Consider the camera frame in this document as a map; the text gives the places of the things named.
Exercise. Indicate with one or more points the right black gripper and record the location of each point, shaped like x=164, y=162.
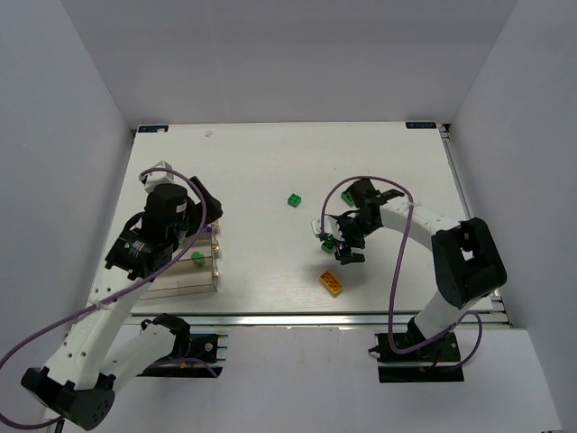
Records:
x=347, y=232

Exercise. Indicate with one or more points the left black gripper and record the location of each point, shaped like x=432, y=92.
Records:
x=204, y=198

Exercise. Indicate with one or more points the green lego brick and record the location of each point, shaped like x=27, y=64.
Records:
x=328, y=246
x=346, y=197
x=294, y=200

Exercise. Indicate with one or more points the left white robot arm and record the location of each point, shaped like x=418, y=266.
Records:
x=81, y=380

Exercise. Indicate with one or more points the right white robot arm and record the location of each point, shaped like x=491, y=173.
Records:
x=467, y=263

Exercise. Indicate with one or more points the clear container far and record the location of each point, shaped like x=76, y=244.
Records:
x=209, y=238

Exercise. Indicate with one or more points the orange flat lego brick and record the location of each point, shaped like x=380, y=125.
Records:
x=331, y=283

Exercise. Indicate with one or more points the green lego brick beside yellow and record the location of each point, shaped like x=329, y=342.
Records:
x=346, y=197

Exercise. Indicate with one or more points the clear container near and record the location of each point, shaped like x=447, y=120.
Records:
x=183, y=278

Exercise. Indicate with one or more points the left blue corner label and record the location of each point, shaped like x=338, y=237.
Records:
x=153, y=129

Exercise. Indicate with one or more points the blue corner label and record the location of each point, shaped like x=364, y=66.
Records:
x=420, y=125
x=153, y=129

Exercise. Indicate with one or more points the right blue corner label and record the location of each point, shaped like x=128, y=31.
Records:
x=420, y=125

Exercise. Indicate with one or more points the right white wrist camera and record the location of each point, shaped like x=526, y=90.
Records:
x=325, y=228

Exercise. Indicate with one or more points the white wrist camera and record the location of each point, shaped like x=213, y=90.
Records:
x=152, y=179
x=325, y=228

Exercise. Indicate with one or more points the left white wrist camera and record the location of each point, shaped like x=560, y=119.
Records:
x=152, y=179

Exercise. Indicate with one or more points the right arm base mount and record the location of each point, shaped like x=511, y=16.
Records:
x=437, y=362

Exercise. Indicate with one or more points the aluminium table front rail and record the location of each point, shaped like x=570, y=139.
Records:
x=497, y=319

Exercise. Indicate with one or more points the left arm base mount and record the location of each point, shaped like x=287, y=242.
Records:
x=192, y=356

